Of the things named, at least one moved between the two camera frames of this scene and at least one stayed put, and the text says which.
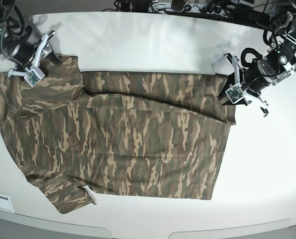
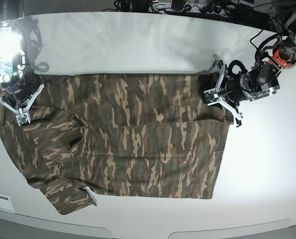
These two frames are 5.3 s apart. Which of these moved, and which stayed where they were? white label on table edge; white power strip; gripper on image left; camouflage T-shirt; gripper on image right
Moved: gripper on image right; gripper on image left
Stayed: camouflage T-shirt; white power strip; white label on table edge
